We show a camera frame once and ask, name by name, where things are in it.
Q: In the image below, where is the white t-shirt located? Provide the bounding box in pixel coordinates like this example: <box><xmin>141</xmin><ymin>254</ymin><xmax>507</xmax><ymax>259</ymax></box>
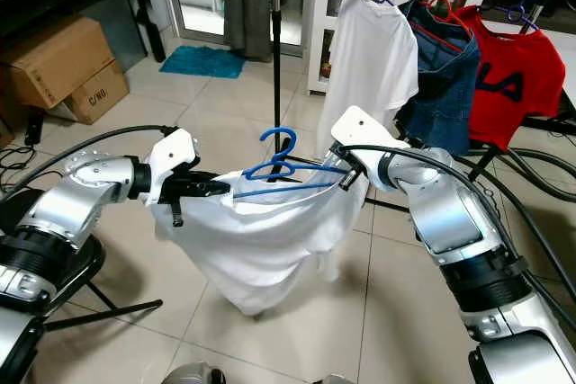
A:
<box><xmin>315</xmin><ymin>0</ymin><xmax>419</xmax><ymax>160</ymax></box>
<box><xmin>148</xmin><ymin>164</ymin><xmax>370</xmax><ymax>317</ymax></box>

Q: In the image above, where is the blue plastic hanger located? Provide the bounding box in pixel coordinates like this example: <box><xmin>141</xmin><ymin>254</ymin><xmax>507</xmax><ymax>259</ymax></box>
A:
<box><xmin>229</xmin><ymin>128</ymin><xmax>352</xmax><ymax>201</ymax></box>

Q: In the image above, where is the small printed cardboard box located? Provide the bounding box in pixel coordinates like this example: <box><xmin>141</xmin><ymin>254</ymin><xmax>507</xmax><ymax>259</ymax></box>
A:
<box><xmin>65</xmin><ymin>60</ymin><xmax>131</xmax><ymax>124</ymax></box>

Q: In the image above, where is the teal floor mat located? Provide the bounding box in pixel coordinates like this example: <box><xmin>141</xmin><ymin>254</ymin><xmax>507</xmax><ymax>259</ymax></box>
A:
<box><xmin>157</xmin><ymin>45</ymin><xmax>246</xmax><ymax>79</ymax></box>

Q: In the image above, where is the blue denim garment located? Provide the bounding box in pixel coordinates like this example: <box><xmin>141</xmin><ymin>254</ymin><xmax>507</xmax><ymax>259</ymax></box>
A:
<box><xmin>396</xmin><ymin>0</ymin><xmax>482</xmax><ymax>156</ymax></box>

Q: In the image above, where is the black chrome clothes rack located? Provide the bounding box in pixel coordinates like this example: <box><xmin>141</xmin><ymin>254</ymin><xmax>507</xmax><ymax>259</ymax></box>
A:
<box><xmin>265</xmin><ymin>0</ymin><xmax>576</xmax><ymax>214</ymax></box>

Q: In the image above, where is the black power adapter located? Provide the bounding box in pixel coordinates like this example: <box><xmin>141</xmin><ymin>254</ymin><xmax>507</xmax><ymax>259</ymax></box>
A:
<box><xmin>25</xmin><ymin>112</ymin><xmax>44</xmax><ymax>144</ymax></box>

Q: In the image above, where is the large plain cardboard box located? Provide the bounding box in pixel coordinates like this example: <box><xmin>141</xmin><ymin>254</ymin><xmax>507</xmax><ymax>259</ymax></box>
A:
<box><xmin>4</xmin><ymin>15</ymin><xmax>120</xmax><ymax>108</ymax></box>

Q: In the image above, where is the grey curtain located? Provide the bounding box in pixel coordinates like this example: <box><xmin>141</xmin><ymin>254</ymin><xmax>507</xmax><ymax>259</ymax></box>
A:
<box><xmin>220</xmin><ymin>0</ymin><xmax>273</xmax><ymax>61</ymax></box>

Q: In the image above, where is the grey panel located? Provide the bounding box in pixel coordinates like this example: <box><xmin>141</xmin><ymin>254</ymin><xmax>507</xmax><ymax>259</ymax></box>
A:
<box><xmin>83</xmin><ymin>0</ymin><xmax>154</xmax><ymax>48</ymax></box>

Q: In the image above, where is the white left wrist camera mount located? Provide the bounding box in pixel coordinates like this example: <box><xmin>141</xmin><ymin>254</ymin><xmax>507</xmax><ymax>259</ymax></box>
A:
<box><xmin>144</xmin><ymin>128</ymin><xmax>201</xmax><ymax>205</ymax></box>

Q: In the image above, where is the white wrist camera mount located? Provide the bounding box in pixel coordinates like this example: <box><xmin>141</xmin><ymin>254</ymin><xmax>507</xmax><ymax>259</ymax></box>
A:
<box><xmin>328</xmin><ymin>105</ymin><xmax>397</xmax><ymax>189</ymax></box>
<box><xmin>144</xmin><ymin>128</ymin><xmax>201</xmax><ymax>205</ymax></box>

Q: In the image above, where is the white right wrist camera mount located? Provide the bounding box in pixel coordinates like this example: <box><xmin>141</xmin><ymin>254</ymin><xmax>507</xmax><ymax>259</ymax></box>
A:
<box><xmin>328</xmin><ymin>105</ymin><xmax>397</xmax><ymax>189</ymax></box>

